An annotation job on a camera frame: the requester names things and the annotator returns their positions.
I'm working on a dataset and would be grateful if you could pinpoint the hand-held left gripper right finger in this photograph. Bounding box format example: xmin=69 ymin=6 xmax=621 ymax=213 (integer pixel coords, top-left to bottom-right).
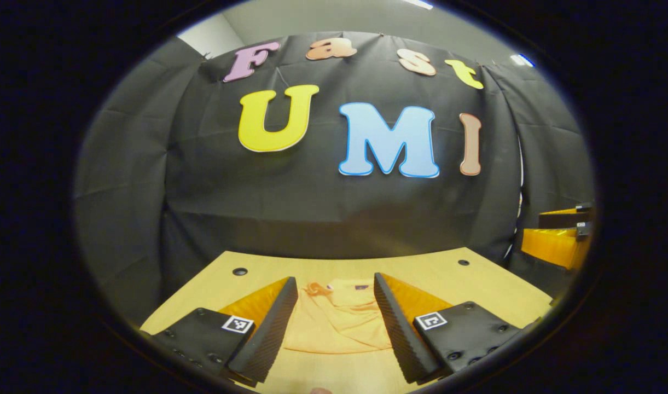
xmin=373 ymin=272 xmax=534 ymax=385

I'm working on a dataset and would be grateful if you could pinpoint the orange T-shirt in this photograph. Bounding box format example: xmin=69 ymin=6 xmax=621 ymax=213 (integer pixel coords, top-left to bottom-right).
xmin=283 ymin=279 xmax=392 ymax=355

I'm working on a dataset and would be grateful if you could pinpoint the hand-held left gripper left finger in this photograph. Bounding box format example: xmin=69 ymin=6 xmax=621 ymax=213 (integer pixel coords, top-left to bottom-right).
xmin=140 ymin=276 xmax=299 ymax=386

